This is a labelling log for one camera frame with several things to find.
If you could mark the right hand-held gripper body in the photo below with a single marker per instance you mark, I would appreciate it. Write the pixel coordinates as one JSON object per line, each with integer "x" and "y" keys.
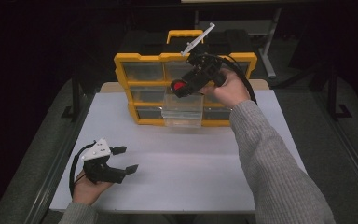
{"x": 205, "y": 67}

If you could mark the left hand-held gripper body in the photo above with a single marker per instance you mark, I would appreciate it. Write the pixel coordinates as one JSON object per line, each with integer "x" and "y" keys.
{"x": 98, "y": 152}

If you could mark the clear plastic drawer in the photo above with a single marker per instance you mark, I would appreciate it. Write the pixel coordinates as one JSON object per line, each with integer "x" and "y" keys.
{"x": 182, "y": 109}

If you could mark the yellow drawer organizer cabinet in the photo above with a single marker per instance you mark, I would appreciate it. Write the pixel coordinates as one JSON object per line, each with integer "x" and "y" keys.
{"x": 143, "y": 81}

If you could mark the person's right hand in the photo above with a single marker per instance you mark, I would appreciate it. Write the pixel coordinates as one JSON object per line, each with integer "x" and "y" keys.
{"x": 230, "y": 90}

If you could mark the person's left hand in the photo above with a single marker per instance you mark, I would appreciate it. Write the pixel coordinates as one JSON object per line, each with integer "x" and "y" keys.
{"x": 87, "y": 189}

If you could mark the black metal stand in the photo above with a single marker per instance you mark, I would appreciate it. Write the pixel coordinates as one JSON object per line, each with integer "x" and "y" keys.
{"x": 73, "y": 102}
{"x": 335, "y": 99}

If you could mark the white metal stand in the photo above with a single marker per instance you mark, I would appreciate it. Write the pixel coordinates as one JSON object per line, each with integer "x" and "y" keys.
{"x": 270, "y": 46}

